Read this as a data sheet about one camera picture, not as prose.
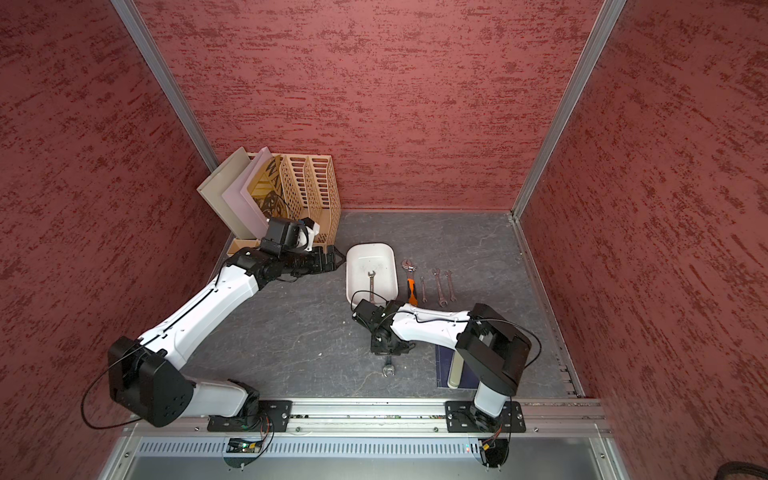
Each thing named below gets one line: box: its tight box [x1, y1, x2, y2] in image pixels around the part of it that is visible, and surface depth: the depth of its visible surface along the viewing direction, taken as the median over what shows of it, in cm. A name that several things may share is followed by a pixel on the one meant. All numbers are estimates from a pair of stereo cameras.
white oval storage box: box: [346, 242, 399, 308], surface depth 103 cm
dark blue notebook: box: [436, 344, 479, 389], surface depth 82 cm
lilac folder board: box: [222, 146, 273, 240], surface depth 92 cm
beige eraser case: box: [448, 350, 464, 389], surface depth 79 cm
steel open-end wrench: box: [382, 355, 396, 378], surface depth 83 cm
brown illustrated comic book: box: [248, 154, 291, 218], surface depth 102 cm
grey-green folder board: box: [196, 147, 256, 240], surface depth 92 cm
